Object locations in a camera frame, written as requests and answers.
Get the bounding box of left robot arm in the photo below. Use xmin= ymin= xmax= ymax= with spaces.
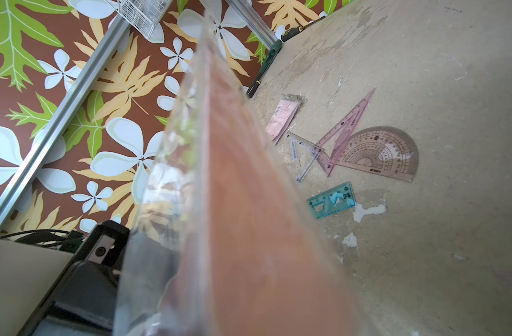
xmin=0 ymin=221 xmax=129 ymax=335

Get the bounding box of white wire basket left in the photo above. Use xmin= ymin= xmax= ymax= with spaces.
xmin=106 ymin=0 xmax=173 ymax=43

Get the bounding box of green transparent straight ruler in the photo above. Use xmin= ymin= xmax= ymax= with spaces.
xmin=306 ymin=181 xmax=356 ymax=219

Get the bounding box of pink ruler set pouch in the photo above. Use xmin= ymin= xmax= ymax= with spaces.
xmin=113 ymin=12 xmax=377 ymax=335
xmin=266 ymin=95 xmax=304 ymax=144

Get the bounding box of pink transparent protractor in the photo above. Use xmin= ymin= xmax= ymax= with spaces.
xmin=336 ymin=126 xmax=419 ymax=182

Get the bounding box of clear transparent triangle ruler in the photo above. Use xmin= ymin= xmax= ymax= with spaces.
xmin=287 ymin=132 xmax=322 ymax=186

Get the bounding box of green black pipe wrench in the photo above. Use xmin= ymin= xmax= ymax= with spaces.
xmin=245 ymin=26 xmax=313 ymax=99

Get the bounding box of pink transparent triangle ruler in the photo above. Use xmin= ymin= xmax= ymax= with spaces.
xmin=315 ymin=88 xmax=376 ymax=177

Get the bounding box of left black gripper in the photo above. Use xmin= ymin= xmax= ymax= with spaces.
xmin=18 ymin=221 xmax=130 ymax=335

